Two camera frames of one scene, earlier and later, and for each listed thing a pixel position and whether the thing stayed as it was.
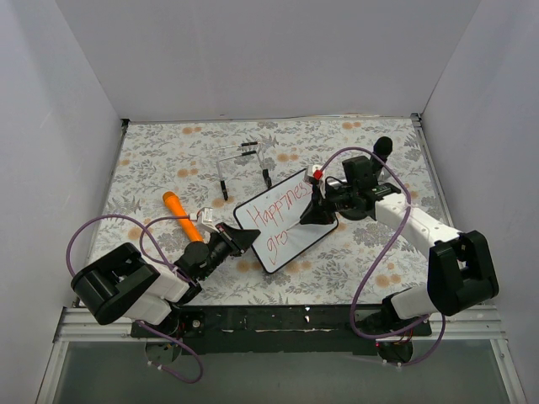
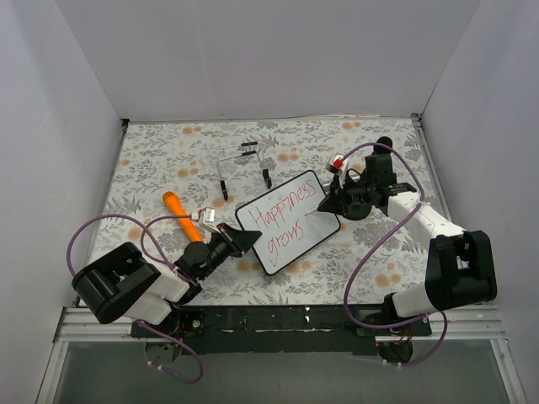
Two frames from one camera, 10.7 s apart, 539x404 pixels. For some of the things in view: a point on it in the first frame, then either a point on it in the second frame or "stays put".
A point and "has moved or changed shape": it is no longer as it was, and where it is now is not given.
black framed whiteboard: x=276 y=213 stays put
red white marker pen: x=290 y=226 has moved or changed shape
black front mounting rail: x=285 y=329 stays put
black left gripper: x=230 y=240 stays put
